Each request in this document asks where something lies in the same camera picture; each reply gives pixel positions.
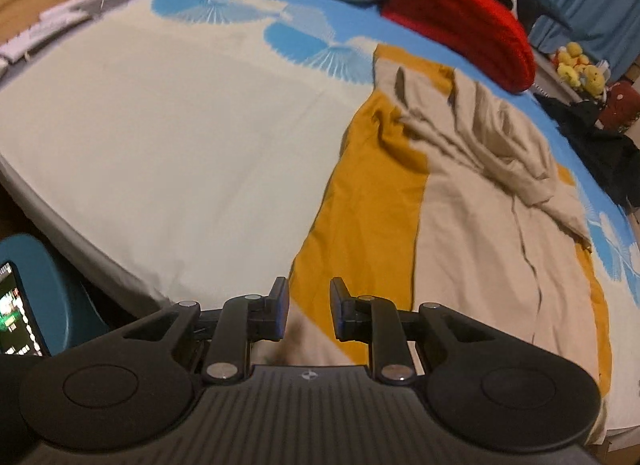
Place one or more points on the red folded blanket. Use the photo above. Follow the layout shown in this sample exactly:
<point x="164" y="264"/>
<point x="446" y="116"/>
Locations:
<point x="460" y="20"/>

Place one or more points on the black clothes pile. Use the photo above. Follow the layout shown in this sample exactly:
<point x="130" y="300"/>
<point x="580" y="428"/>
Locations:
<point x="600" y="145"/>

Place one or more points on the yellow duck plush toy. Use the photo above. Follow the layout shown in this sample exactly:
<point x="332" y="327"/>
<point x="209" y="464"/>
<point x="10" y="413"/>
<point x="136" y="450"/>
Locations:
<point x="570" y="65"/>

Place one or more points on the blue plastic chair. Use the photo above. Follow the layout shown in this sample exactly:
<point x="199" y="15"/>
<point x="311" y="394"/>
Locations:
<point x="67" y="295"/>

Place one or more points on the dark red plush cushion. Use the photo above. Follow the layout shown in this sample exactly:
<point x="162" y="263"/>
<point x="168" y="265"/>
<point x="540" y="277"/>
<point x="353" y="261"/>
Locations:
<point x="622" y="107"/>

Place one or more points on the smartphone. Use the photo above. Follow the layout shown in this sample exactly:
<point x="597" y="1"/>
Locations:
<point x="17" y="310"/>

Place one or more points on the white window ledge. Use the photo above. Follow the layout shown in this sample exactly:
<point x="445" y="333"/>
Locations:
<point x="545" y="45"/>

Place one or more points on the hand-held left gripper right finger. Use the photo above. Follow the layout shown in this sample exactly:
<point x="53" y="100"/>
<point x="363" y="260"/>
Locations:
<point x="337" y="307"/>

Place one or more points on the beige and yellow hoodie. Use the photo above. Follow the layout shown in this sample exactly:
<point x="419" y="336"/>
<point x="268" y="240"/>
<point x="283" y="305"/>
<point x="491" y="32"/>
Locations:
<point x="475" y="245"/>

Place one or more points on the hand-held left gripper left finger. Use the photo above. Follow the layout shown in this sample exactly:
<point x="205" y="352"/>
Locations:
<point x="282" y="307"/>

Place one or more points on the yellow bear plush toy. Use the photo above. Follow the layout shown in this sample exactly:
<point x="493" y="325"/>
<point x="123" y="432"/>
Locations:
<point x="592" y="80"/>

